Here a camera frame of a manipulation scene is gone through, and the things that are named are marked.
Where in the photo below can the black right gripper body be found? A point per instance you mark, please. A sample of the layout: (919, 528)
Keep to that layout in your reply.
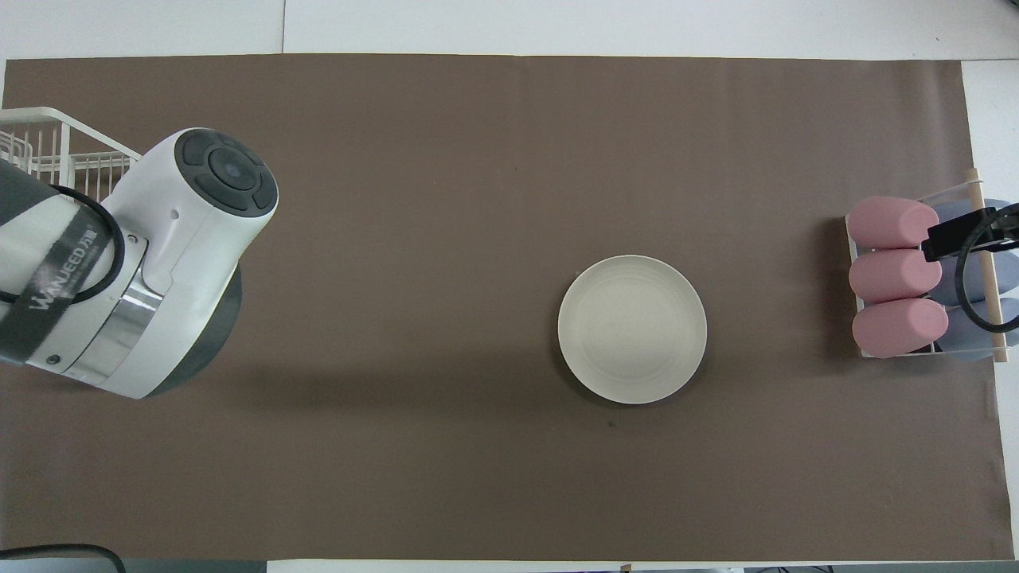
(959, 235)

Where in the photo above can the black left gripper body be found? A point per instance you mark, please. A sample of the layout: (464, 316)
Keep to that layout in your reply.
(219, 334)

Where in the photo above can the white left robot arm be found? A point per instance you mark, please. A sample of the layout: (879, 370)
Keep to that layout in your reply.
(183, 231)

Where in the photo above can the cream round plate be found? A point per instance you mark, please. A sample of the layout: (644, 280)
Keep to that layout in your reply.
(632, 329)

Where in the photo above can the blue plastic cup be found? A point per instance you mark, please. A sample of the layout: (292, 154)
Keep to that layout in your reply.
(974, 278)
(959, 338)
(955, 211)

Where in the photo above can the wooden cup holder rack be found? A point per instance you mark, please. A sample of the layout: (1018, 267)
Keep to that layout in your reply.
(989, 302)

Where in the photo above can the pink plastic cup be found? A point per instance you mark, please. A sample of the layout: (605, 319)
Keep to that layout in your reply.
(898, 328)
(888, 276)
(884, 223)

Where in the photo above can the brown table mat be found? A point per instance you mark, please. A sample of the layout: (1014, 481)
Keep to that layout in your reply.
(398, 199)

